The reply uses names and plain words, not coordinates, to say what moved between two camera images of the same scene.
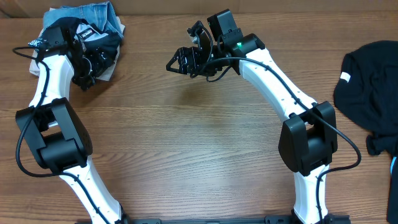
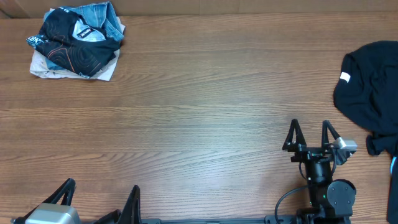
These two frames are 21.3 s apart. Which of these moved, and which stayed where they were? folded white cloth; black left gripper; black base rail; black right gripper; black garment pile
Moved: black right gripper; black left gripper
Stayed: folded white cloth; black base rail; black garment pile
